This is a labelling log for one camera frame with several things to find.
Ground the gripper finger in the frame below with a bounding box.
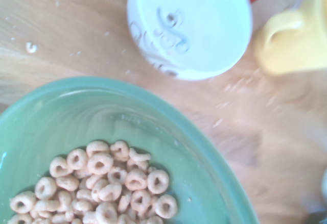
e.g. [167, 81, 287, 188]
[308, 209, 327, 224]

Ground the pile of cereal rings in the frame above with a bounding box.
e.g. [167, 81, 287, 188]
[7, 139, 179, 224]

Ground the green bowl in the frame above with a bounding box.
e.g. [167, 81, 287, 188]
[0, 76, 260, 224]

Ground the yellow mug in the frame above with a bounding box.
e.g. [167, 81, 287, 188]
[254, 0, 327, 77]

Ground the white bowl with swirl print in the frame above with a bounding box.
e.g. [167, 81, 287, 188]
[126, 0, 253, 81]

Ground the large wooden countertop board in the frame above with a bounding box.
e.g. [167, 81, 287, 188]
[0, 0, 327, 224]

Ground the broken cereal ring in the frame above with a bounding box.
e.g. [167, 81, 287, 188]
[25, 41, 38, 54]

